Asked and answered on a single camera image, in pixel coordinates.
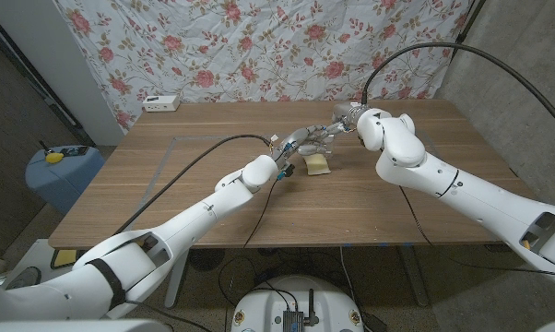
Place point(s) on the yellow black floor mat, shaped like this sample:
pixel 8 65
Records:
pixel 63 258

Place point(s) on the white power strip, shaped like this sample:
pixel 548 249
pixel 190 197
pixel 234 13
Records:
pixel 161 103

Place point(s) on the black flat device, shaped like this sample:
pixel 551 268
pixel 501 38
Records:
pixel 74 150

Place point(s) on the small yellow object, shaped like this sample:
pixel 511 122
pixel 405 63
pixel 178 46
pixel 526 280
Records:
pixel 54 158

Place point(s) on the black round disc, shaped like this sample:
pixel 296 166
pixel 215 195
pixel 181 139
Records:
pixel 207 259

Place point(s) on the yellow sponge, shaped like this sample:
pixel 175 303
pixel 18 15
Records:
pixel 318 166

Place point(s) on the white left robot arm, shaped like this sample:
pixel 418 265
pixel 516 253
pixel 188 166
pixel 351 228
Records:
pixel 190 221

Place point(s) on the black antenna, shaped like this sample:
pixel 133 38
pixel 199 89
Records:
pixel 311 306

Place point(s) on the grey computer box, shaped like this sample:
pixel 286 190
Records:
pixel 293 322

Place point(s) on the grey table leg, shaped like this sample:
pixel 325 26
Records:
pixel 416 281

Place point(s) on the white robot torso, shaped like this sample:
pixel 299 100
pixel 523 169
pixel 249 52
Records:
pixel 296 299

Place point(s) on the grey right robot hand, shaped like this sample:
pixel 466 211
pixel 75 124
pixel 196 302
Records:
pixel 349 117

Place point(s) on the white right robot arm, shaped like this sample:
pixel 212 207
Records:
pixel 466 193

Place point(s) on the black diagonal door frame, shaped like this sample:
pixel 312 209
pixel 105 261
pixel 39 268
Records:
pixel 28 73

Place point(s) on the floral rose backdrop cloth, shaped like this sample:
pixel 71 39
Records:
pixel 268 50

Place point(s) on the black stand pole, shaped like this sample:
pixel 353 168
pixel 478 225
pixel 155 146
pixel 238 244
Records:
pixel 466 30

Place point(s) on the white table leg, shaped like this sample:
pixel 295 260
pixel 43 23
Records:
pixel 178 286

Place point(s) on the grey shoe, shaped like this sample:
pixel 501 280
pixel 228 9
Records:
pixel 26 278

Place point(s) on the blue round stool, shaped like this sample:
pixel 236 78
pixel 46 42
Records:
pixel 61 184

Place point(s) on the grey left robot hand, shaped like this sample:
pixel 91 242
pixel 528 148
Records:
pixel 300 138

